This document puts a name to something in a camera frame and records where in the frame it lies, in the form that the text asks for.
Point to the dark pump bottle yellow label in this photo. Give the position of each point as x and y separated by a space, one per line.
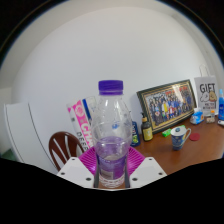
146 129

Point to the blue and white tissue pack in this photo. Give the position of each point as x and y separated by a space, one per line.
197 117

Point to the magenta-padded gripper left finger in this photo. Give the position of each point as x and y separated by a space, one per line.
77 172

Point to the gold-framed group photo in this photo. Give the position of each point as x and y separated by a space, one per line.
168 105

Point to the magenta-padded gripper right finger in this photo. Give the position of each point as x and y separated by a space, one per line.
146 171

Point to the small green box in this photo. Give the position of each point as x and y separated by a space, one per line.
166 132

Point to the pink and white box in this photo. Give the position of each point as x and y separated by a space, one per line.
80 123

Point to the blue and white mug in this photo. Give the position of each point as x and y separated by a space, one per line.
179 138

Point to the clear purple-capped water bottle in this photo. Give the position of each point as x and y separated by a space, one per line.
111 140

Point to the small glass jar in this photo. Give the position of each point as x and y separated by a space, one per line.
211 117

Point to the blue packet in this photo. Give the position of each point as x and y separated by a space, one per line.
135 134

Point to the blue bottle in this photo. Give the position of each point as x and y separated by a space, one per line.
221 105

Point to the flat round red coaster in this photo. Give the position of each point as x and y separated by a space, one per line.
194 136

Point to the white paper gift bag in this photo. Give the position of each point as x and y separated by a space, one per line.
207 94

